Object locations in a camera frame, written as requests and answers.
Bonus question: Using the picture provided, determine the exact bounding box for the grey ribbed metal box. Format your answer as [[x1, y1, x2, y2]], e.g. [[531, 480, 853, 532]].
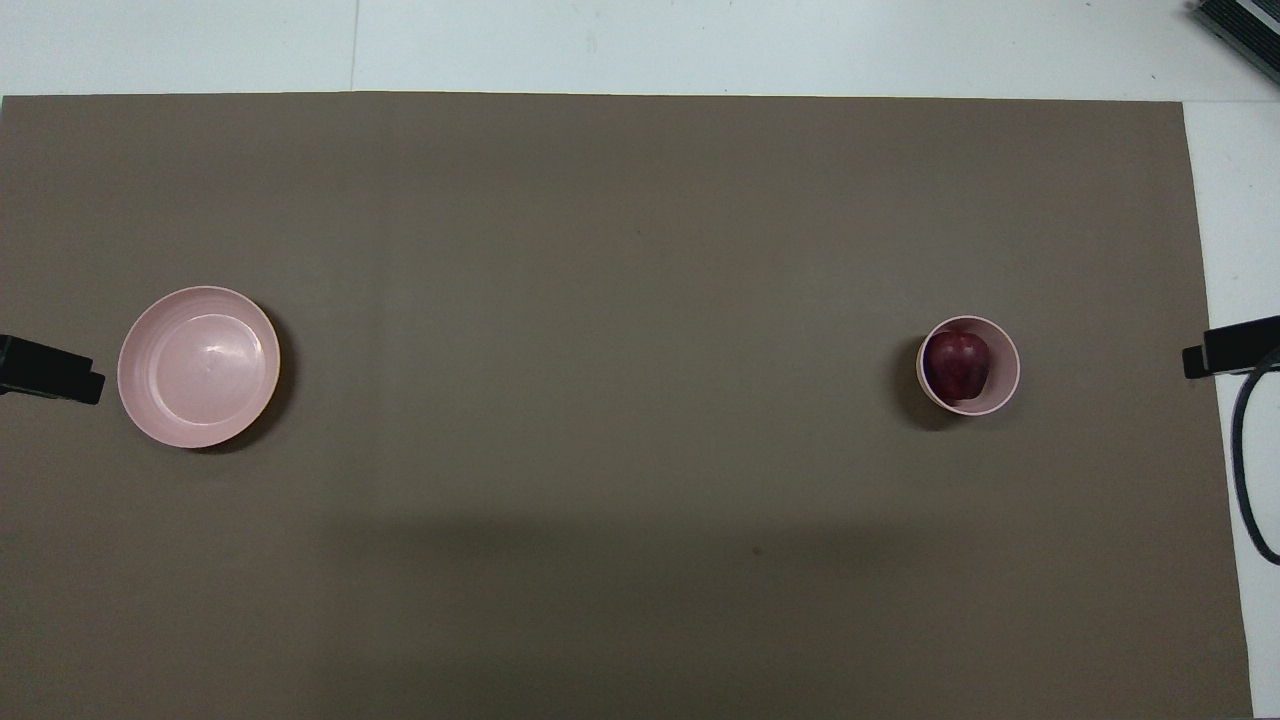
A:
[[1190, 0, 1280, 84]]

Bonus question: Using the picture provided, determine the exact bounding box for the pink bowl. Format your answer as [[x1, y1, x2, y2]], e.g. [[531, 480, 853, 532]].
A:
[[916, 316, 1021, 417]]

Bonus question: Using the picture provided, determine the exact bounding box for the dark red apple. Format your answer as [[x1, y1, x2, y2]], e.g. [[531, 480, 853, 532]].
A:
[[923, 330, 992, 403]]

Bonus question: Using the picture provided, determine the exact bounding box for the brown table mat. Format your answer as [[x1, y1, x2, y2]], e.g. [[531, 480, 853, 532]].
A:
[[0, 92, 1254, 720]]

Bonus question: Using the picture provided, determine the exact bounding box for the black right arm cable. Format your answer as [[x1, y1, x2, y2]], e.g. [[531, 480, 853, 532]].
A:
[[1231, 350, 1280, 567]]

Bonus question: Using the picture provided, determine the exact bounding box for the pink plate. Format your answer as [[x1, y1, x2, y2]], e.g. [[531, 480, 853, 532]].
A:
[[117, 286, 282, 449]]

